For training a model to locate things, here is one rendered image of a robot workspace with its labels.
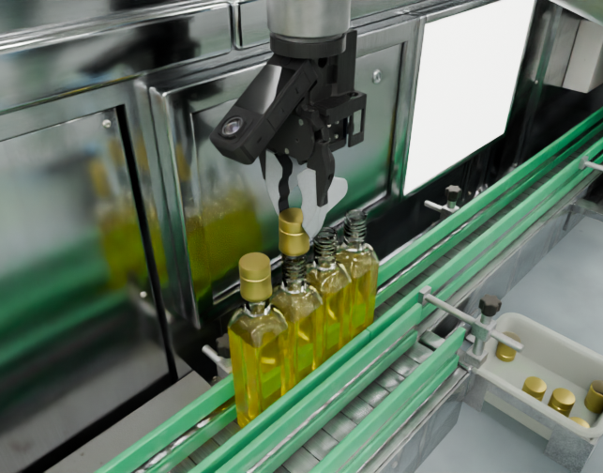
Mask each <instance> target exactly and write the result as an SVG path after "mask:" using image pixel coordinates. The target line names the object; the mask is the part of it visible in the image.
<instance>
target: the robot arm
mask: <svg viewBox="0 0 603 473"><path fill-rule="evenodd" d="M551 1H552V2H554V3H556V4H558V5H560V6H562V7H564V8H567V9H569V10H571V11H573V12H575V13H577V14H579V15H581V16H582V17H584V18H586V19H588V20H590V21H592V22H594V23H597V24H599V25H601V26H603V0H551ZM266 5H267V27H268V29H269V30H270V31H271V32H270V50H271V51H272V52H273V53H274V54H273V55H272V56H271V58H270V59H269V60H268V61H267V63H266V64H265V65H264V67H263V68H262V69H261V71H260V72H259V73H258V74H257V76H256V77H255V78H254V79H253V81H252V82H251V83H250V84H249V86H248V87H247V89H246V90H245V91H244V92H243V94H242V95H241V96H240V97H239V99H238V100H237V101H236V102H235V104H234V105H233V107H232V108H231V109H230V110H229V112H228V113H227V114H226V115H225V116H224V117H223V118H222V120H221V121H220V122H219V124H218V125H217V126H216V127H215V129H214V130H213V131H212V132H211V134H210V135H209V139H210V141H211V143H212V144H213V145H214V146H215V148H216V149H217V150H218V151H219V152H220V153H221V155H222V156H224V157H227V158H229V159H232V160H235V161H238V162H240V163H243V164H246V165H250V164H252V163H253V162H255V160H256V159H257V158H258V156H259V160H260V164H261V168H262V173H263V178H264V180H265V183H266V187H267V190H268V193H269V196H270V198H271V201H272V203H273V205H274V208H275V209H276V212H277V214H278V215H279V213H280V212H281V211H282V210H284V209H287V208H289V203H288V196H289V194H290V191H291V190H292V189H294V188H295V187H296V186H297V185H298V187H299V189H300V190H301V193H302V198H303V201H302V205H301V210H302V213H303V222H302V227H303V229H304V230H305V231H306V233H307V234H308V236H309V237H310V238H314V237H316V235H317V234H318V232H319V231H320V230H321V228H322V226H323V223H324V219H325V215H326V213H327V212H328V211H329V210H330V209H331V208H332V207H333V206H334V205H336V204H337V203H338V202H339V201H340V200H341V199H342V198H343V197H344V196H345V194H346V192H347V188H348V186H347V181H346V180H345V179H344V178H340V177H334V174H335V158H334V156H333V154H332V152H334V151H336V150H338V149H341V148H343V147H345V145H346V144H347V134H349V136H348V147H352V146H354V145H357V144H359V143H361V142H363V141H364V132H365V119H366V106H367V94H365V93H362V92H359V91H356V90H355V89H354V76H355V59H356V43H357V30H354V29H349V28H350V10H351V0H266ZM352 96H355V97H353V98H352ZM350 98H351V99H350ZM359 110H361V124H360V131H359V132H358V133H356V134H354V135H353V132H354V113H355V112H357V111H359ZM348 116H349V117H350V118H349V122H348Z"/></svg>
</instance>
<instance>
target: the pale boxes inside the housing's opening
mask: <svg viewBox="0 0 603 473"><path fill-rule="evenodd" d="M601 84H603V26H601V25H599V24H597V23H594V22H592V21H590V20H588V19H586V18H585V19H582V20H580V26H579V29H578V33H577V36H576V39H575V43H574V46H573V50H572V53H571V56H570V59H569V63H568V66H567V70H566V73H565V79H564V82H563V86H562V87H563V88H567V89H571V90H575V91H579V92H582V93H588V92H590V91H591V90H593V89H594V88H596V87H597V86H599V85H601Z"/></svg>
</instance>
